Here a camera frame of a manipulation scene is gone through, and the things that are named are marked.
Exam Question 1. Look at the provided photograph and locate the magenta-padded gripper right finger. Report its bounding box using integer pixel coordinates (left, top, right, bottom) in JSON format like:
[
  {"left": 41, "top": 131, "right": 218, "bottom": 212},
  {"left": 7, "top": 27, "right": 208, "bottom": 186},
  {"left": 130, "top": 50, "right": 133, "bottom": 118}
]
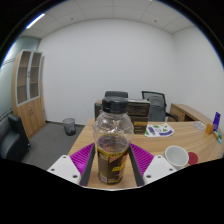
[{"left": 128, "top": 142, "right": 178, "bottom": 187}]

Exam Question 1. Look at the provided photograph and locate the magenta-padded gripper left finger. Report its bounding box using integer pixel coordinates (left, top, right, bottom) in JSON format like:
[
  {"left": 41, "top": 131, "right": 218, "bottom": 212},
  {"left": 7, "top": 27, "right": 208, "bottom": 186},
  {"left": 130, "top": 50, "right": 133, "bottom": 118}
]
[{"left": 47, "top": 142, "right": 98, "bottom": 187}]

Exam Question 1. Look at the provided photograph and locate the clear black-capped drink bottle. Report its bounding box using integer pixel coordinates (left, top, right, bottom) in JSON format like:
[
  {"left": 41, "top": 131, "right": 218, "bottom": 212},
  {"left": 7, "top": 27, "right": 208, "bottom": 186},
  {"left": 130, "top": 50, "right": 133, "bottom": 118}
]
[{"left": 92, "top": 96, "right": 135, "bottom": 185}]

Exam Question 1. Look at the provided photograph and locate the white printed leaflet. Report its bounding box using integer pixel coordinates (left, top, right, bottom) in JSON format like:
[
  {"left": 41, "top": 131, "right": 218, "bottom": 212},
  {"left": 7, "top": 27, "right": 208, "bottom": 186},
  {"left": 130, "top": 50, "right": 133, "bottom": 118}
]
[{"left": 144, "top": 122, "right": 175, "bottom": 138}]

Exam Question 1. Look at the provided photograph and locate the white ceramic mug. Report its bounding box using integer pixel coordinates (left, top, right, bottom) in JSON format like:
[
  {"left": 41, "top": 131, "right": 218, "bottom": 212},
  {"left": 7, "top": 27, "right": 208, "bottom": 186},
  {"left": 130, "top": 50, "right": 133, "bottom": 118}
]
[{"left": 164, "top": 145, "right": 190, "bottom": 171}]

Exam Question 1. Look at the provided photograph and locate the black mesh waste bin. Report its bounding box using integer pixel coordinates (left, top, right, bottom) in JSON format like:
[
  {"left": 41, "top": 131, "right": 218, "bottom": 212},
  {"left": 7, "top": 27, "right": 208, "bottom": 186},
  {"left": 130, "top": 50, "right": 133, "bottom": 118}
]
[{"left": 62, "top": 117, "right": 77, "bottom": 137}]

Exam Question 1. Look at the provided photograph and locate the small dark brown box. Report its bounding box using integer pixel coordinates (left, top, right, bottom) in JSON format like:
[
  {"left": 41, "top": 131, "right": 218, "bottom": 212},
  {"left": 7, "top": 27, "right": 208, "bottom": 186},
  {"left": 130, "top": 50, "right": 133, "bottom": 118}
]
[{"left": 94, "top": 99, "right": 104, "bottom": 122}]

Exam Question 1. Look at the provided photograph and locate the wide dark brown box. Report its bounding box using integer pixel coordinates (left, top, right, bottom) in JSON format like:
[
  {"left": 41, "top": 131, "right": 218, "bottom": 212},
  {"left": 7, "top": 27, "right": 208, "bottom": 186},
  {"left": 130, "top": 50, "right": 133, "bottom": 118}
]
[{"left": 127, "top": 98, "right": 151, "bottom": 118}]

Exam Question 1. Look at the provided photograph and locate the grey mesh office chair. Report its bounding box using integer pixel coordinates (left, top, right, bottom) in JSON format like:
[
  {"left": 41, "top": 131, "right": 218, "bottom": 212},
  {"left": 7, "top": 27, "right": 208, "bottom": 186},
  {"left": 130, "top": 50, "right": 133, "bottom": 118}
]
[{"left": 141, "top": 90, "right": 179, "bottom": 123}]

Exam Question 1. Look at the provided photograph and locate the wooden side desk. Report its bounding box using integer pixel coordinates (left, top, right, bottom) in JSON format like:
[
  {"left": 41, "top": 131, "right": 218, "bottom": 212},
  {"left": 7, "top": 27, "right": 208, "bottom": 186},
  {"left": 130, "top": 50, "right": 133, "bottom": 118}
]
[{"left": 167, "top": 102, "right": 214, "bottom": 126}]

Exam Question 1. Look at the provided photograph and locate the wooden glass-door cabinet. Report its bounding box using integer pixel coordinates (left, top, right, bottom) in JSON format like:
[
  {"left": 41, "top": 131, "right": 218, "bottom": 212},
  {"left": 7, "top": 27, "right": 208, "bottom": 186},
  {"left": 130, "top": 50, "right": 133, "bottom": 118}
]
[{"left": 10, "top": 49, "right": 47, "bottom": 139}]

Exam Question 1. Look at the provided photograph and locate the black office chair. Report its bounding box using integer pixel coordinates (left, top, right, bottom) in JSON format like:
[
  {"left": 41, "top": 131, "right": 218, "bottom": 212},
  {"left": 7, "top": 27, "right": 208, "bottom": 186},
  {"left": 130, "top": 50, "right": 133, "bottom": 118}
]
[{"left": 104, "top": 90, "right": 129, "bottom": 100}]

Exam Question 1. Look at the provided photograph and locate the black leather armchair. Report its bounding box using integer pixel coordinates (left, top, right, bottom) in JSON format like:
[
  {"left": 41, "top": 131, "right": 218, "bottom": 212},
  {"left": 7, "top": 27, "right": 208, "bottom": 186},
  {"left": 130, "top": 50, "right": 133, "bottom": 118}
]
[{"left": 0, "top": 112, "right": 31, "bottom": 163}]

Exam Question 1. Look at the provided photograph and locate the purple standing box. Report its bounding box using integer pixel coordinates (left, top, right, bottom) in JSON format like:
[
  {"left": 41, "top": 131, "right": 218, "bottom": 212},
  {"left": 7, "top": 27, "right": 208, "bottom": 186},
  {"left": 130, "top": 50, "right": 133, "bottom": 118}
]
[{"left": 211, "top": 111, "right": 222, "bottom": 133}]

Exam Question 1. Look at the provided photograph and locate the ceiling light panel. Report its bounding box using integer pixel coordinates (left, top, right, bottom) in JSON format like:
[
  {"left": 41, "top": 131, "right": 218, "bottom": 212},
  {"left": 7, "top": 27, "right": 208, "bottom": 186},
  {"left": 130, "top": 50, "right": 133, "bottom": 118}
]
[{"left": 25, "top": 12, "right": 46, "bottom": 30}]

